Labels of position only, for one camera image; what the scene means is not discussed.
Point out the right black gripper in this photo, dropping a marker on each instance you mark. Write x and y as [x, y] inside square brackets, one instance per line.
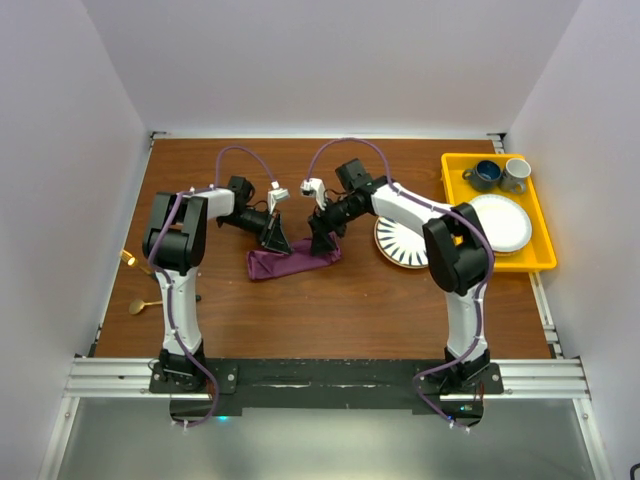
[322, 224]

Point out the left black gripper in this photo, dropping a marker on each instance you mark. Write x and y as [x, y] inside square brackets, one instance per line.
[272, 236]

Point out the purple cloth napkin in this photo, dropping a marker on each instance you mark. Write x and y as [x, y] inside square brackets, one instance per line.
[266, 265]

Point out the gold fork green handle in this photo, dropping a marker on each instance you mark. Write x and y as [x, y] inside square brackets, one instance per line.
[131, 261]

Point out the gold spoon green handle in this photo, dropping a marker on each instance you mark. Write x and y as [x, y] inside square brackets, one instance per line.
[138, 305]

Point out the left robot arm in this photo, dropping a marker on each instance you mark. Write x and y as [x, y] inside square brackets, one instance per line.
[174, 245]

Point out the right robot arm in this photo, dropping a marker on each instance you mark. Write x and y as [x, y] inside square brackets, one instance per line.
[459, 257]

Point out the blue striped white plate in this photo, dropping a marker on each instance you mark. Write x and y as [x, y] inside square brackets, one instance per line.
[400, 245]

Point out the blue grey bowl cup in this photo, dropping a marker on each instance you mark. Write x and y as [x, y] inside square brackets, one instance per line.
[484, 176]

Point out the white plate in tray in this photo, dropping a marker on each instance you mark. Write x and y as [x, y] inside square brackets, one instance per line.
[506, 224]

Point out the white grey mug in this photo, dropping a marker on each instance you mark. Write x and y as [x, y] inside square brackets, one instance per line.
[514, 176]

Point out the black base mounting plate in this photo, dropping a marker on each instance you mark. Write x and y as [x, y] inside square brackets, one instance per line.
[413, 385]

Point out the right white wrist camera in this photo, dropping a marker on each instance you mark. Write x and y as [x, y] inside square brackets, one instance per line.
[314, 188]

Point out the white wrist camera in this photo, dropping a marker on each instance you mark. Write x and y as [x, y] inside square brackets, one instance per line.
[314, 188]
[275, 195]

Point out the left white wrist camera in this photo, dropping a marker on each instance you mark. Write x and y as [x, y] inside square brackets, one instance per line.
[275, 195]

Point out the aluminium frame rail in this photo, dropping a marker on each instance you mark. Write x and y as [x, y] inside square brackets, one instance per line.
[110, 426]

